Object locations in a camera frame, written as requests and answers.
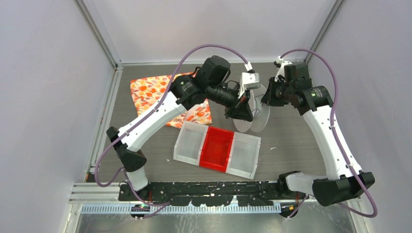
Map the white perforated cable spool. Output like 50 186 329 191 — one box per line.
233 84 270 133

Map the left white plastic bin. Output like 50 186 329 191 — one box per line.
173 121 208 166

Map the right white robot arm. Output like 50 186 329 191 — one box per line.
261 61 375 206

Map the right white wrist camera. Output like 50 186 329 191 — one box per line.
274 56 292 82

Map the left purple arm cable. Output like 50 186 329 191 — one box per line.
94 44 253 206

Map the right white plastic bin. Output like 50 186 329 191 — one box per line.
225 132 261 180

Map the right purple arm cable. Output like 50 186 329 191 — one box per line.
279 49 378 218

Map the floral orange cloth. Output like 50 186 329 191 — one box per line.
130 75 212 129

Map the white plastic bin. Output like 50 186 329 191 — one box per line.
173 121 208 166
225 132 261 180

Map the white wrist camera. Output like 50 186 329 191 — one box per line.
274 56 292 82
238 72 260 99

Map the slotted white cable duct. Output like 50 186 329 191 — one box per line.
80 203 281 214

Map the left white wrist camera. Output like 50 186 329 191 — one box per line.
238 72 260 99

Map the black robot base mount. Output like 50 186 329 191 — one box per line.
118 181 305 207

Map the red plastic bin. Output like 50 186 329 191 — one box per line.
199 127 234 172

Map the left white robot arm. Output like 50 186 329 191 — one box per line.
106 55 259 201

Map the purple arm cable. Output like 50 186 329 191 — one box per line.
279 49 378 218
94 44 253 206

